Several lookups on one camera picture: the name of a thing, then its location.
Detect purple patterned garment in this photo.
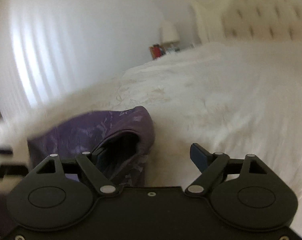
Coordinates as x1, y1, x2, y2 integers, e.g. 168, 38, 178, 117
27, 106, 155, 186

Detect white embroidered bedspread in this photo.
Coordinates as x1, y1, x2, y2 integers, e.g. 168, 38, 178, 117
0, 41, 302, 236

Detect red books on nightstand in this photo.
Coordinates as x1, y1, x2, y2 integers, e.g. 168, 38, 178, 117
149, 44, 165, 60

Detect white sheer curtain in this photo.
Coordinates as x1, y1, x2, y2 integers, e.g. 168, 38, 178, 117
0, 0, 164, 119

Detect white bedside lamp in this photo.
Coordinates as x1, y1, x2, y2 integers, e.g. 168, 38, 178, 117
160, 21, 180, 44

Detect cream tufted headboard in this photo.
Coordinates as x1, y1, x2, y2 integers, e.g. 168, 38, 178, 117
190, 0, 302, 43

